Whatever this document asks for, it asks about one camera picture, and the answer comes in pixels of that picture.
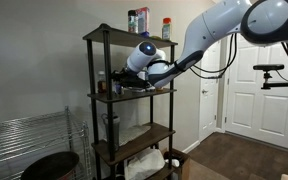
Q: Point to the brown cardboard box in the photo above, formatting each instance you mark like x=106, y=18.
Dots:
x=184, y=166

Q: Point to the silver door knob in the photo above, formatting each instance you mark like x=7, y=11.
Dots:
x=204, y=91

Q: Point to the grey drinking bottle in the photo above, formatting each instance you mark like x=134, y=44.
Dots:
x=114, y=131

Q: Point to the black stereo camera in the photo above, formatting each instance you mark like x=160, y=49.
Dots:
x=268, y=67

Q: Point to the wide white panel door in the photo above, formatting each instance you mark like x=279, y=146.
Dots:
x=264, y=110

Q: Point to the yellow spice bottle orange lid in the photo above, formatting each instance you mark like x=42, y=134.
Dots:
x=166, y=30

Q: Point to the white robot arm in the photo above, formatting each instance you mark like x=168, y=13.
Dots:
x=210, y=26

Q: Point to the glass jar with black lid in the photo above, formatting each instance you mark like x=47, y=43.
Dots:
x=132, y=22

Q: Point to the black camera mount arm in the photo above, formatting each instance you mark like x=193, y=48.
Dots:
x=280, y=85

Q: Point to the small white cup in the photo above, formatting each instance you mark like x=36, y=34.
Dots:
x=173, y=162

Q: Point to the white bag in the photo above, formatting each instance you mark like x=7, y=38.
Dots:
x=144, y=165

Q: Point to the small brown syrup bottle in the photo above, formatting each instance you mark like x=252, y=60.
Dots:
x=101, y=84

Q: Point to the small green item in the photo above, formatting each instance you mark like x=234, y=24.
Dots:
x=156, y=37

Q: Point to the narrow white door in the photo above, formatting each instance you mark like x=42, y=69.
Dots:
x=210, y=100

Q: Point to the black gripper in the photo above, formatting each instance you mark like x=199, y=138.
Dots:
x=136, y=80

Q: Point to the white mesh cloth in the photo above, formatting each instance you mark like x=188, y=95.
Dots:
x=132, y=133

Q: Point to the dark wood black-frame shelf unit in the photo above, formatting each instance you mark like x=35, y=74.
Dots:
x=117, y=36

